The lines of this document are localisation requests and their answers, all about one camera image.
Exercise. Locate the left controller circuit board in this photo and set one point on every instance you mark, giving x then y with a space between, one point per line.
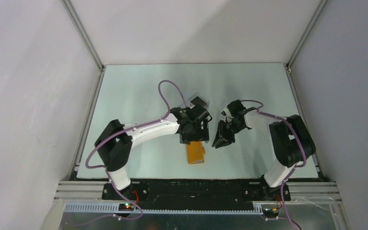
126 207

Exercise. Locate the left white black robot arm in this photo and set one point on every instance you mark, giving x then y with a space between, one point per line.
117 140

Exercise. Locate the left aluminium frame rail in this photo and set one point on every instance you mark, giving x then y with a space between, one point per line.
100 67

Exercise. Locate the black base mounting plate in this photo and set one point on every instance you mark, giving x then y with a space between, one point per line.
197 194

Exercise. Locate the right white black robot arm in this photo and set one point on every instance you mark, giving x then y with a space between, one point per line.
291 140

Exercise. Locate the clear plastic card tray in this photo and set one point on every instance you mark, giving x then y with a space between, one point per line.
186 103

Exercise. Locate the grey slotted cable duct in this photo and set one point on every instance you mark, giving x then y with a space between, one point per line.
116 208

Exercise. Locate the black credit card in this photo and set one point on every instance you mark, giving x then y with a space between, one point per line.
198 100

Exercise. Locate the aluminium frame rail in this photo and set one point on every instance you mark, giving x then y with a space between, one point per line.
290 64
100 67

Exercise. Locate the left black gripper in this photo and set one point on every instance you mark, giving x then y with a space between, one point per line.
202 134

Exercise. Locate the orange leather card holder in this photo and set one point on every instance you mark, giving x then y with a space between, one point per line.
195 152

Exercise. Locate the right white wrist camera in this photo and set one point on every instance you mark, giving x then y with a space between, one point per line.
225 112

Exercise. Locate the right aluminium frame rail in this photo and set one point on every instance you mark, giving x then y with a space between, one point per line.
290 64

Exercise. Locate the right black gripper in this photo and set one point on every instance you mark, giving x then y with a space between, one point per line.
220 135

